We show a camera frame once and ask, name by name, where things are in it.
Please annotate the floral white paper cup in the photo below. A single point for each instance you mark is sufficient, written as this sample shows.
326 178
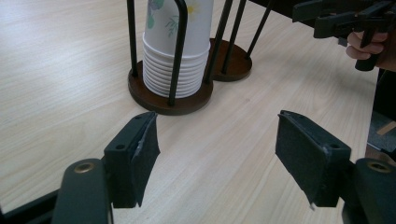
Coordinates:
199 28

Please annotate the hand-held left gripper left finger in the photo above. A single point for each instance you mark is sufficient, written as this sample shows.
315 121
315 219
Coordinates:
124 161

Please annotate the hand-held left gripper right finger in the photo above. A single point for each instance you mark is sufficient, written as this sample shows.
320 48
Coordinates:
311 155

